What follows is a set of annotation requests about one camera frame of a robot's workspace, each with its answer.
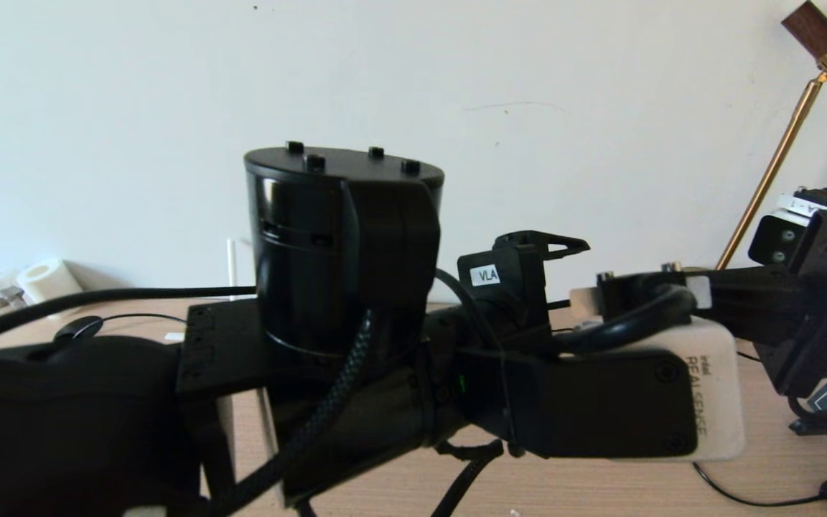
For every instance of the black stand clip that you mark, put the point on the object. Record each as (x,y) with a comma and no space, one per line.
(801,429)

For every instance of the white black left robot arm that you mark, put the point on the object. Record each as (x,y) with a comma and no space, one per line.
(327,251)

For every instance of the white paper roll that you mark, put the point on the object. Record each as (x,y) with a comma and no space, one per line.
(44,280)

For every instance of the white router with antennas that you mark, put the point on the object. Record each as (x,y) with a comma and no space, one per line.
(231,266)

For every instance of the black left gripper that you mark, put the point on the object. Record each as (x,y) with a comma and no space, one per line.
(521,301)

